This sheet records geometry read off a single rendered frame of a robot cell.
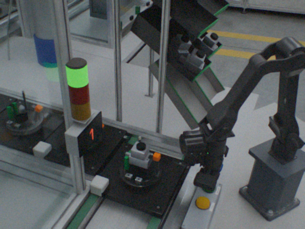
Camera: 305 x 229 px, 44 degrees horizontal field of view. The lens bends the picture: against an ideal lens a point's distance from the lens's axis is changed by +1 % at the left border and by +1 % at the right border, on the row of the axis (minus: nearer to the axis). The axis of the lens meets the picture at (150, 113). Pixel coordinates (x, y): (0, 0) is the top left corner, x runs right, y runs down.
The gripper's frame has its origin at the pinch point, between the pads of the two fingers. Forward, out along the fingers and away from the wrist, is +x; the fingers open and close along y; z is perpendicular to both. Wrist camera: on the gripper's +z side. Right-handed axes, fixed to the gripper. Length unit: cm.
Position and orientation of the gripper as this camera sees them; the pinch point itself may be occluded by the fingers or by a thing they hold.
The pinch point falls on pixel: (209, 176)
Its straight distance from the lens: 120.0
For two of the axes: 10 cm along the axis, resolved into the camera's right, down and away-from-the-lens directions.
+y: -3.8, 5.4, -7.5
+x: -0.3, 8.0, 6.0
